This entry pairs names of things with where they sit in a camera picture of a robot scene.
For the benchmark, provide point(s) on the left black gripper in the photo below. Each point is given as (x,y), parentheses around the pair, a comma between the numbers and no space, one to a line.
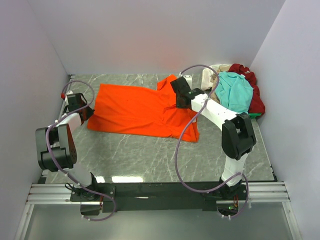
(88,112)

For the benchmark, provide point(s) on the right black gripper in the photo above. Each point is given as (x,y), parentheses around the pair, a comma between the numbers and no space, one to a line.
(182,102)

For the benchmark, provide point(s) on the orange t shirt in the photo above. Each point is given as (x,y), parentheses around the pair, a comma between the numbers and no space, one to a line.
(136,110)

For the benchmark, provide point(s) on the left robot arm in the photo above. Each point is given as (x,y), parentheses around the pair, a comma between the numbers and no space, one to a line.
(62,143)

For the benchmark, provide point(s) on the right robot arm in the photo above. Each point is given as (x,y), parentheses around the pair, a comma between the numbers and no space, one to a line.
(237,134)

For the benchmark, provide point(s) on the beige t shirt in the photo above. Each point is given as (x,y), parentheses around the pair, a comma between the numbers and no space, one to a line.
(213,79)

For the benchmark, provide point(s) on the teal t shirt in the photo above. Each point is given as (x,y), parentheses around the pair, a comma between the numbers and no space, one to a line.
(234,92)

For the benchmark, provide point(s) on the green t shirt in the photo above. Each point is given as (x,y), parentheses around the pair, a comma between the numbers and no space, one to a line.
(254,115)

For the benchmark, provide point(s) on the dark red t shirt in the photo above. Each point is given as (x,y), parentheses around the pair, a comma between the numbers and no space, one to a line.
(256,106)

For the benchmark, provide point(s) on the black base beam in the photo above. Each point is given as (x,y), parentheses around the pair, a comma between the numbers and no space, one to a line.
(148,196)

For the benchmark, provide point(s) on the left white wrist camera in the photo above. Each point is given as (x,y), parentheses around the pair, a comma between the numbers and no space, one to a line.
(64,96)

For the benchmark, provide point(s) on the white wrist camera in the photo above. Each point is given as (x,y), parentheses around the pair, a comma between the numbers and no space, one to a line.
(188,78)
(64,96)

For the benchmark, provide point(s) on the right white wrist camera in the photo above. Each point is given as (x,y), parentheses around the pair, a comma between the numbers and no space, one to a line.
(188,78)

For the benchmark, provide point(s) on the aluminium frame rail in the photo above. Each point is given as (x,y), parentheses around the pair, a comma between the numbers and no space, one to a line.
(50,194)

